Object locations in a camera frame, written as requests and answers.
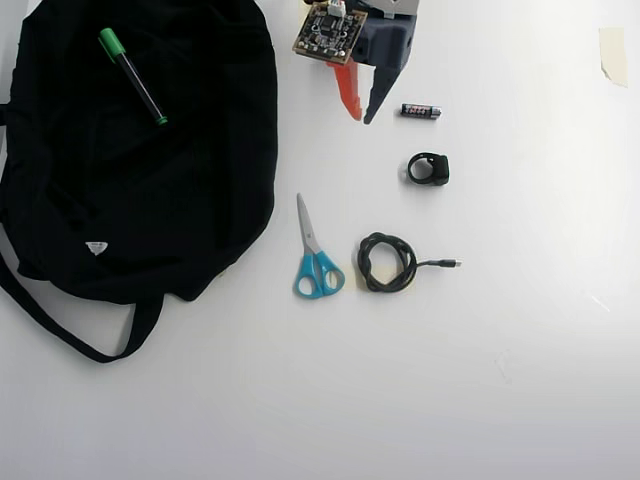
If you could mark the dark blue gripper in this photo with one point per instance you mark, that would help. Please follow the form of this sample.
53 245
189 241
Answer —
387 50

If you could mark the green marker black barrel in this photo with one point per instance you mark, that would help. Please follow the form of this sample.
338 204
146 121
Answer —
132 75

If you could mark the black fabric bag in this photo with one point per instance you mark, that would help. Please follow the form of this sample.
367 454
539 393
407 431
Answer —
150 200

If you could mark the black AA battery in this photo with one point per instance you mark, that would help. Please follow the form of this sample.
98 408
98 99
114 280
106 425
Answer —
420 111

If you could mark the beige masking tape piece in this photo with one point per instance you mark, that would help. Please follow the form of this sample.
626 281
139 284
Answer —
614 55

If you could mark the bare camera circuit board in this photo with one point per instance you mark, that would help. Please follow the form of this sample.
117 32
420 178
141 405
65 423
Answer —
327 32

